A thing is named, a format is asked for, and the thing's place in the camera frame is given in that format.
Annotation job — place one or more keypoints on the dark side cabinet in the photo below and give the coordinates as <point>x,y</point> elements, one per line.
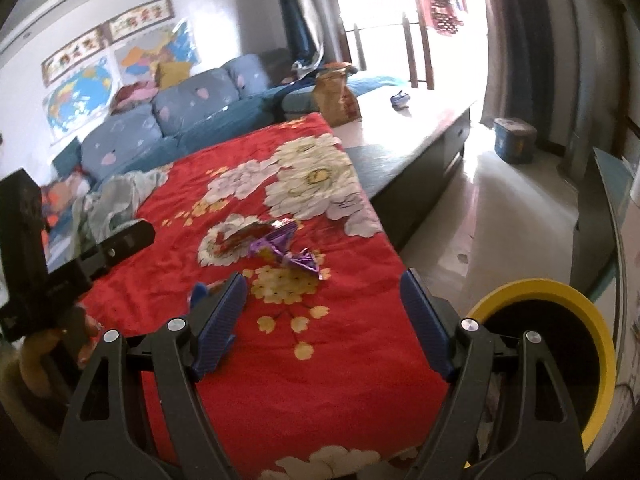
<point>595,220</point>

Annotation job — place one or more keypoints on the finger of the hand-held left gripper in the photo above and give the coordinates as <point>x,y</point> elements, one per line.
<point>125,242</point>

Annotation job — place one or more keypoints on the blue curtain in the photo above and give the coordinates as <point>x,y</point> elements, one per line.
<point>300,15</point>

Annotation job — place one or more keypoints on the clothes heap on sofa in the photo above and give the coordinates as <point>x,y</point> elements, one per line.
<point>325,67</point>

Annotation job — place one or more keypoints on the brown paper bag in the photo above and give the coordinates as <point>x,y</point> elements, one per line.
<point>336,97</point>

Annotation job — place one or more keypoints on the orange patterned cloth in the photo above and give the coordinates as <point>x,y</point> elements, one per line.
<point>62,205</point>

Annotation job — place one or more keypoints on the small blue wrapper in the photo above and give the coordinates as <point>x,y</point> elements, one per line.
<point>200,291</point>

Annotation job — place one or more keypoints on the red floral blanket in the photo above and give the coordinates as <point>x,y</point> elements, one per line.
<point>280,360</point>

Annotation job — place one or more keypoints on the framed embroidery picture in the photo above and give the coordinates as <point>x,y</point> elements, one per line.
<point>74,56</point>
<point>139,17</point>

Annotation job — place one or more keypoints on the person's left hand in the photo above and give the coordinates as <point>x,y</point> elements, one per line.
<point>35,365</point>

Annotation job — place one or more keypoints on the brown glass door frame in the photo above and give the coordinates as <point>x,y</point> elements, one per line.
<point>411,55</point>

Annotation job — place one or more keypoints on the country map poster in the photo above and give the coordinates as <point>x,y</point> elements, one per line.
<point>155,50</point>

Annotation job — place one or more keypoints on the grey tower air conditioner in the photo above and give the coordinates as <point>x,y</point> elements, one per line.
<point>565,85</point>

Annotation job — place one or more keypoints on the pink clothes pile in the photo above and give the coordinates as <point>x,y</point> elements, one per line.
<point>134,94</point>

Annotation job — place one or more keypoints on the small blue item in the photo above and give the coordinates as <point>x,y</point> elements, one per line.
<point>400,101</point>

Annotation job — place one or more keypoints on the light green cloth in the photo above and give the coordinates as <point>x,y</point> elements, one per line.
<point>117,200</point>

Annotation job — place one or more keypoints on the world map poster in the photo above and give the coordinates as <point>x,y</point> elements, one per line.
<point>80,100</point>

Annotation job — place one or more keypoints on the blue patterned sofa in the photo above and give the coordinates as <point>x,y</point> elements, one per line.
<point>195,105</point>

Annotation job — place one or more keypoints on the dark low table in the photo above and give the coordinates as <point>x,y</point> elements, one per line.
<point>415,170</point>

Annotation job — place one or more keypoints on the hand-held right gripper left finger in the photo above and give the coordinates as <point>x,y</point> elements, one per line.
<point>220,320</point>

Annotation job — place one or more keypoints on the blue storage box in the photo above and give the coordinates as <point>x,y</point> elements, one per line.
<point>515,141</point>

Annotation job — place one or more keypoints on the dark brown curtain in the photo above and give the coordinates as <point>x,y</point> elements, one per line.
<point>510,45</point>

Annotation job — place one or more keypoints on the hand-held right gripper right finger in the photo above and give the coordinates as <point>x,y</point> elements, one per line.
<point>425,320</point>

